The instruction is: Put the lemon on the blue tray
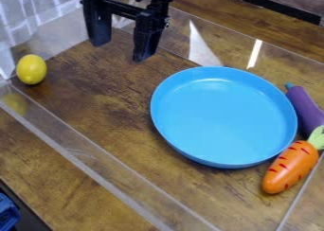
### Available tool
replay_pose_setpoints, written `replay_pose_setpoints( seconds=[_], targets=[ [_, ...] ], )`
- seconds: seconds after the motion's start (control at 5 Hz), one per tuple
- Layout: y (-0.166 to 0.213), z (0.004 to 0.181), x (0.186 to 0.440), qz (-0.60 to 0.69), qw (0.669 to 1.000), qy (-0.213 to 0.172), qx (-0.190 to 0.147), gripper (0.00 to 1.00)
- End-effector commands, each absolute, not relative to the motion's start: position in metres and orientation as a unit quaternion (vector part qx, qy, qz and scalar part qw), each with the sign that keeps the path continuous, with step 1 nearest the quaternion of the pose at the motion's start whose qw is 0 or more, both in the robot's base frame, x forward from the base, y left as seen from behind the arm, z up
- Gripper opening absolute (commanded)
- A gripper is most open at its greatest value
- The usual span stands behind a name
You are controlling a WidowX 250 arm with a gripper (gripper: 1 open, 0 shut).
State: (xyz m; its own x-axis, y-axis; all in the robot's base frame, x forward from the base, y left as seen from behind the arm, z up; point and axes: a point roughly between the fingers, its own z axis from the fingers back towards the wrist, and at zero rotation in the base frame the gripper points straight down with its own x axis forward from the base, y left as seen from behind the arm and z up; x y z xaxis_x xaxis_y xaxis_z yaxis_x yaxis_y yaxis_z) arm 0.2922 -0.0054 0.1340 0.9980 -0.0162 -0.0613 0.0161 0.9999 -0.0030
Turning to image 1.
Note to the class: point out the blue object at corner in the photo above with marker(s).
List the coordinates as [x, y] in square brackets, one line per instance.
[9, 214]

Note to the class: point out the clear acrylic barrier wall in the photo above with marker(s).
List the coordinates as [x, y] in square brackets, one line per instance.
[83, 158]

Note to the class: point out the black baseboard strip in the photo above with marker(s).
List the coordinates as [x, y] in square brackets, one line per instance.
[286, 10]

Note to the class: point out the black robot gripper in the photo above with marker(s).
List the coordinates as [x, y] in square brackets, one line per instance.
[151, 20]

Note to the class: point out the yellow toy lemon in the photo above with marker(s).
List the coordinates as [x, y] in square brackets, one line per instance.
[30, 69]

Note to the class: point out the purple toy eggplant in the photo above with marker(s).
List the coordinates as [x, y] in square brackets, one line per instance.
[309, 114]

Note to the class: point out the orange toy carrot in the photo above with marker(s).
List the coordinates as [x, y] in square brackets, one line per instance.
[294, 163]

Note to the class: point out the blue round plastic tray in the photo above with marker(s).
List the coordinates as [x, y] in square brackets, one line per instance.
[222, 116]

